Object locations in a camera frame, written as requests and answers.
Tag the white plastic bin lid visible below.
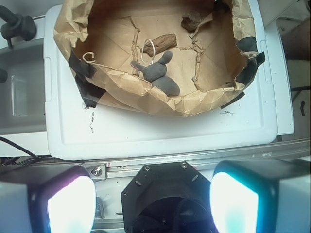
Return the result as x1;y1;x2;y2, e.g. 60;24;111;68
44;5;278;160

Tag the brown wooden stick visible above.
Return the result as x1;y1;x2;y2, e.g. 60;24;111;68
145;34;177;57

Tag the dark brown rock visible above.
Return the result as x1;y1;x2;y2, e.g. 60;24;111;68
181;11;204;33

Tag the black octagonal mount plate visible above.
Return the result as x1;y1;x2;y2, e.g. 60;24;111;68
121;161;217;233

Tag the crumpled brown paper liner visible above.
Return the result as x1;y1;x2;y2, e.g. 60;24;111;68
54;0;265;117

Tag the white rubber band loop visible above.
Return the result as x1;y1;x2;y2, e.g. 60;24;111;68
140;38;156;65

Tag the aluminium extrusion rail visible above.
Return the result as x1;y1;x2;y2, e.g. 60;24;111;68
0;139;311;182

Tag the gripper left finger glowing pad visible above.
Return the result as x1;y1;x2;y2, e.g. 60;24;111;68
0;165;96;233

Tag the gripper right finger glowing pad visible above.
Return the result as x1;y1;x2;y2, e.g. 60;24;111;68
209;159;311;233

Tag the clear plastic container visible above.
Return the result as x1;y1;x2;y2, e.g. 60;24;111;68
0;45;46;135

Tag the gray plush animal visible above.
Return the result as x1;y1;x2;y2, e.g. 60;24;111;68
130;51;180;96

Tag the black cable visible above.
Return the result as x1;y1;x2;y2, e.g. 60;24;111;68
0;135;86;163

